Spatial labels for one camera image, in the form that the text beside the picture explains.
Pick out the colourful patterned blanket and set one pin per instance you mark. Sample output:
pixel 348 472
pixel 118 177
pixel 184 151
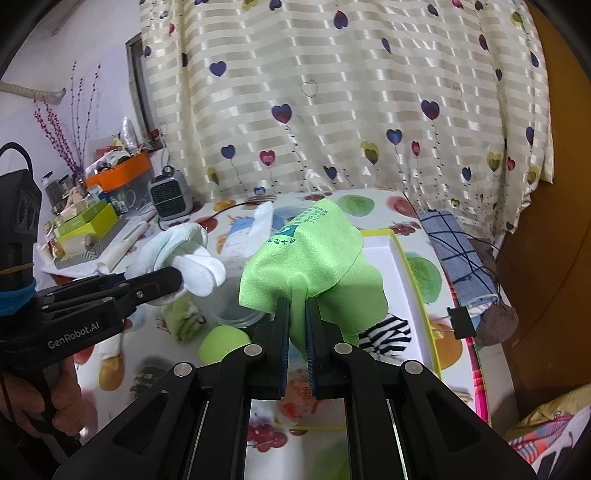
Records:
pixel 549 438

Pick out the lime green cloth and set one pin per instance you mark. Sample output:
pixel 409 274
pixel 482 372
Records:
pixel 314 258

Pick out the lime green window box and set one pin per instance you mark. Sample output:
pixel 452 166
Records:
pixel 97 228

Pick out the blue plaid cloth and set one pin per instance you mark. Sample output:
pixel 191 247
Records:
pixel 452 258

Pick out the grey space heater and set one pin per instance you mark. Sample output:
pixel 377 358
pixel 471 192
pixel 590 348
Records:
pixel 168 196

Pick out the assorted toiletries pile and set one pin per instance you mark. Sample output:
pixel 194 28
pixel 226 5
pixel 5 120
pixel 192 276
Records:
pixel 117 154

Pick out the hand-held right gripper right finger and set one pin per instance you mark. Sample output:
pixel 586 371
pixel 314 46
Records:
pixel 314 350

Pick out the black white striped sock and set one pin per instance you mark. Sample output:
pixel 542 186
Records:
pixel 385 334

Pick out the grey window frame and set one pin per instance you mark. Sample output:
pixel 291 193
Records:
pixel 138 83

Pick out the heart-print striped curtain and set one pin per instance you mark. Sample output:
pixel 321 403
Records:
pixel 346 92

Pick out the person's left hand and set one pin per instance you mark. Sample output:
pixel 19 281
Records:
pixel 74 397

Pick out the brown wooden wardrobe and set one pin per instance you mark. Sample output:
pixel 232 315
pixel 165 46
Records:
pixel 554 277

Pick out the purple decorative branches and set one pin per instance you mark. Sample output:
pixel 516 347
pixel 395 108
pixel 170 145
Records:
pixel 69 152

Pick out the white plastic roller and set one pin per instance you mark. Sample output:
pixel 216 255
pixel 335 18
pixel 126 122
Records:
pixel 122 244

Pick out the green cartoon sock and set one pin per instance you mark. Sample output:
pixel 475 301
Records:
pixel 182 323

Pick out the wrapped wall pipe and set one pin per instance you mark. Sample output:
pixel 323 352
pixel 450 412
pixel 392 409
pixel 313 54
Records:
pixel 32 93

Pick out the black binder clip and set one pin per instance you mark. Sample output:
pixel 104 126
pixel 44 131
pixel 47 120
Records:
pixel 461 321

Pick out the blue white tissue pack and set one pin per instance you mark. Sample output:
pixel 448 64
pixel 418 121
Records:
pixel 244 235

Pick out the white box with green rim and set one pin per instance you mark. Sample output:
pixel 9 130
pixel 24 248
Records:
pixel 397 277

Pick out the fruit-print tablecloth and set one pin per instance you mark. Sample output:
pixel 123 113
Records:
pixel 401 207

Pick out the glass jars group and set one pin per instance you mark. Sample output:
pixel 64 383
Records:
pixel 60 187

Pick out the brown fabric cap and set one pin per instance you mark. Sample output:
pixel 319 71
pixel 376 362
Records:
pixel 498 323

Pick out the clear plastic round container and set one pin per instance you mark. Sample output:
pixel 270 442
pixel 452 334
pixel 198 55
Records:
pixel 235 316

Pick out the zigzag-pattern tray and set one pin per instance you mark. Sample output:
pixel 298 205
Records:
pixel 92 254

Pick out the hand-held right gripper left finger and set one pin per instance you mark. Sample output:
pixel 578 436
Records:
pixel 282 350

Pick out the white split-toe sock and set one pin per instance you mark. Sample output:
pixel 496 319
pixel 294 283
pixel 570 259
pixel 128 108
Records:
pixel 198 272

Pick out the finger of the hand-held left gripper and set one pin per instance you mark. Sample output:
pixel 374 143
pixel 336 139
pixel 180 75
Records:
pixel 157 284
pixel 83 286

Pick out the orange storage bin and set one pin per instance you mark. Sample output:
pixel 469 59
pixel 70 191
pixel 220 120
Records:
pixel 124 175

